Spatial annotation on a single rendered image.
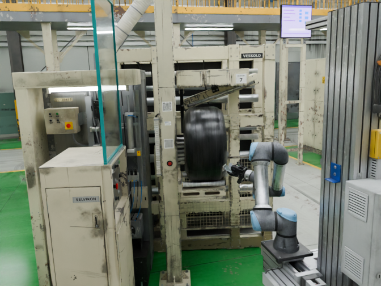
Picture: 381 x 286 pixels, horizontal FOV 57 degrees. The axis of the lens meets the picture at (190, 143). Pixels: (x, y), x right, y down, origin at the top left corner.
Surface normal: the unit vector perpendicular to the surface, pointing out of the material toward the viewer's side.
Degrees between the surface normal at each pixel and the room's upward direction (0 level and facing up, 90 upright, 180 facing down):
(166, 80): 90
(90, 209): 90
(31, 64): 90
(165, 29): 90
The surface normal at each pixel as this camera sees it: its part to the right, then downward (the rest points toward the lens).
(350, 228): -0.97, 0.08
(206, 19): 0.26, 0.18
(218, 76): 0.04, 0.19
